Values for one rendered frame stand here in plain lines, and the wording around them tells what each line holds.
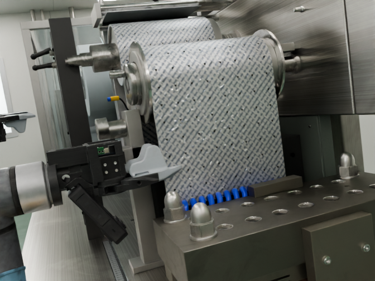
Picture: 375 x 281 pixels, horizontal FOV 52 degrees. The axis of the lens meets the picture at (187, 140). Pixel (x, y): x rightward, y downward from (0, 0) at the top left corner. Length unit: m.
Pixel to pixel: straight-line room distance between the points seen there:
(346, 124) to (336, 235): 0.49
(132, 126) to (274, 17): 0.40
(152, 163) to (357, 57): 0.38
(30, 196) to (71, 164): 0.07
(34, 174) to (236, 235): 0.30
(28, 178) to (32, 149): 5.62
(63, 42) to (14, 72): 5.29
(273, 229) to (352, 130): 0.55
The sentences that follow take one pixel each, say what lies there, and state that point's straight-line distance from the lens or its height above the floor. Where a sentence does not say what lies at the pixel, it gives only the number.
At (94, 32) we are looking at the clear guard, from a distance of 1.70.
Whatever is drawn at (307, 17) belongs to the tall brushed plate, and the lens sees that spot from 0.80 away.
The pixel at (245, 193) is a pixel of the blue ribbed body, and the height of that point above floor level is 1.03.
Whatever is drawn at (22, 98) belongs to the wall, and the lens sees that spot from 6.21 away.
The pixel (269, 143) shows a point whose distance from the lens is 0.73.
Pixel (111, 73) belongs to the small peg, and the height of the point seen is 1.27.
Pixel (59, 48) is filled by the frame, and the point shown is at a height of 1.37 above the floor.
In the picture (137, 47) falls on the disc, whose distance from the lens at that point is 0.67.
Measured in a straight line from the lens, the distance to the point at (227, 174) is 0.69.
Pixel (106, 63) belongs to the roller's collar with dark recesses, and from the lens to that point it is 0.92.
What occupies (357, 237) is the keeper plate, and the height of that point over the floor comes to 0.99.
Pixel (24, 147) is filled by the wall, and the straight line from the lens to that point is 6.22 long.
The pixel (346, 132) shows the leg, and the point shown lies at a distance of 1.01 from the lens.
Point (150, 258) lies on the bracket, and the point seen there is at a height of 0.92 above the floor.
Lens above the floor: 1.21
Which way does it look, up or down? 6 degrees down
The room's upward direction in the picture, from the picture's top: 8 degrees counter-clockwise
